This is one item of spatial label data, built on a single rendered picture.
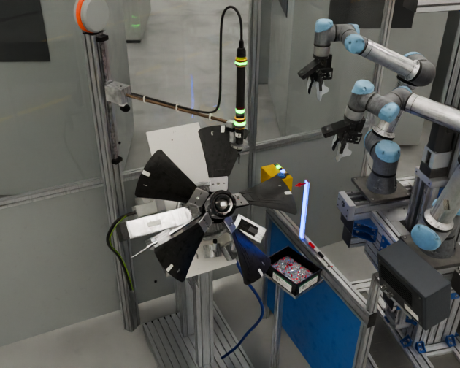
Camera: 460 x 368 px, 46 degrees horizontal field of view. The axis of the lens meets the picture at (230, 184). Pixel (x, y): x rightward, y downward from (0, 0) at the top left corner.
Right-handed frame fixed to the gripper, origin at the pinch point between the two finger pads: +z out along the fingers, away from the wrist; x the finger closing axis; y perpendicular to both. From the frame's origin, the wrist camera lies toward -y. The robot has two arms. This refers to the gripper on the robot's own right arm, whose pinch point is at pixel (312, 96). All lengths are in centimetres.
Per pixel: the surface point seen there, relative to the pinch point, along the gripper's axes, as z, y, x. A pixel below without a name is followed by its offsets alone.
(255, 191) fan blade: 30, -41, -22
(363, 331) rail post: 75, -16, -78
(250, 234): 47, -46, -28
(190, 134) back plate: 16, -57, 15
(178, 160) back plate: 24, -66, 8
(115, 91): -9, -88, 23
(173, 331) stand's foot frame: 140, -72, 13
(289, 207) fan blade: 34, -30, -34
